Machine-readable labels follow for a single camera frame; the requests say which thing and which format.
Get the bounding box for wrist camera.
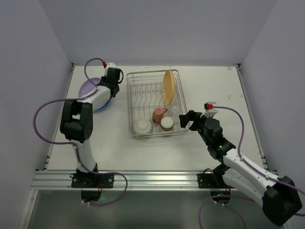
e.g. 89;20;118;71
200;102;218;118
105;62;116;69

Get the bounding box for wire dish rack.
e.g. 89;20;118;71
126;70;190;139

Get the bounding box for pink mug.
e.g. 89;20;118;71
152;107;168;124

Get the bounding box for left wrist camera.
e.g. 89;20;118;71
105;62;116;69

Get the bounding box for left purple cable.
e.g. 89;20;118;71
32;57;128;207

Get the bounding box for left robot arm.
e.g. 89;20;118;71
60;67;123;175

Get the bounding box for clear glass tumbler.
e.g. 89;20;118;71
169;103;182;120

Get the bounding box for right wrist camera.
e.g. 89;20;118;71
200;102;218;118

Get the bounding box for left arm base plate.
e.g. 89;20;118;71
70;173;114;188

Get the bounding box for purple plate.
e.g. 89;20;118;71
78;77;106;110

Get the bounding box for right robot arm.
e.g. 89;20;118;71
179;108;303;226

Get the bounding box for white striped bowl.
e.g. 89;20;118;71
132;118;153;135

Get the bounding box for yellow plate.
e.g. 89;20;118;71
163;70;176;106

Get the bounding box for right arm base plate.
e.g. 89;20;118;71
197;173;227;189

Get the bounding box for white brown cup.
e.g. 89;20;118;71
160;116;174;132

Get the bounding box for aluminium mounting rail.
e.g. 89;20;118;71
30;170;200;191

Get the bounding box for blue plate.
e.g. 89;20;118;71
93;99;111;113

